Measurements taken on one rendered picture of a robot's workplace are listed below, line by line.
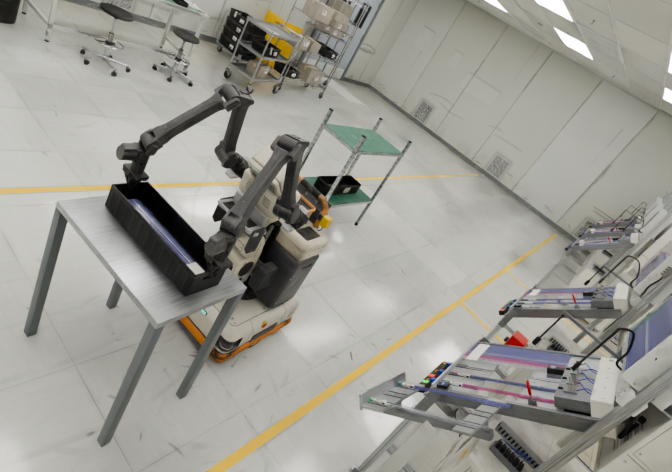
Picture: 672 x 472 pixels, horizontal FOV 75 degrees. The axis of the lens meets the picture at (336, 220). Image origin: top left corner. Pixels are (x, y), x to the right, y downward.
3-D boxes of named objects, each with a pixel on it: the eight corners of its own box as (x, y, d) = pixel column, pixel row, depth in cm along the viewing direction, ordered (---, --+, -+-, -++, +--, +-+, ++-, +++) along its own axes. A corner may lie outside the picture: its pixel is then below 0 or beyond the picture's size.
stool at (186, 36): (142, 65, 541) (156, 21, 517) (168, 64, 588) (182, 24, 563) (178, 88, 539) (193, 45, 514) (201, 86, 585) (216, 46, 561)
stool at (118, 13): (71, 50, 476) (84, -7, 449) (118, 60, 518) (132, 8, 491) (91, 73, 456) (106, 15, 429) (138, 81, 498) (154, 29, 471)
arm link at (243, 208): (304, 150, 173) (282, 139, 176) (301, 142, 168) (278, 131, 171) (242, 240, 162) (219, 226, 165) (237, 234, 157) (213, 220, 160)
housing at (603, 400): (591, 434, 173) (589, 399, 172) (602, 384, 213) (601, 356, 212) (615, 439, 168) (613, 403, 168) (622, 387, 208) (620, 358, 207)
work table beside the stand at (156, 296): (112, 302, 247) (154, 189, 213) (186, 396, 225) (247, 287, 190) (23, 331, 209) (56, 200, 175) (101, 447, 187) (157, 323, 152)
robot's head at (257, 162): (272, 159, 225) (268, 141, 212) (300, 183, 218) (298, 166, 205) (251, 175, 220) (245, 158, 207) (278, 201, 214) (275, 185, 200)
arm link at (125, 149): (159, 147, 178) (151, 132, 181) (132, 144, 169) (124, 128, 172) (148, 167, 184) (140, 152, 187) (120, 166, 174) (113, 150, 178)
